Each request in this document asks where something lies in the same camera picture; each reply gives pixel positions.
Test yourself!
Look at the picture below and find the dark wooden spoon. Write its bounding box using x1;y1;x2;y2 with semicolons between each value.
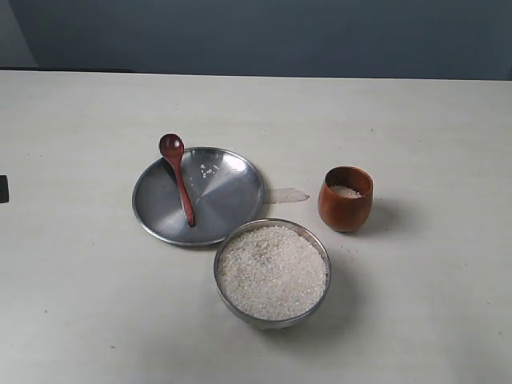
158;134;195;227

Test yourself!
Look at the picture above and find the steel bowl of rice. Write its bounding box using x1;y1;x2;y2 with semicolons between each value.
214;218;331;330

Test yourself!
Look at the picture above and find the brown wooden cup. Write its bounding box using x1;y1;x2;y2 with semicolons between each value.
318;166;374;232

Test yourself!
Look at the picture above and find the clear tape patch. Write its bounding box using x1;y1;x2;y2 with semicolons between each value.
268;188;310;204

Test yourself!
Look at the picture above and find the round steel plate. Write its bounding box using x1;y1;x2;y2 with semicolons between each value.
132;146;266;246

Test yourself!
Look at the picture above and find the black object at left edge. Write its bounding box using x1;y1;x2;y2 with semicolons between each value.
0;175;10;204

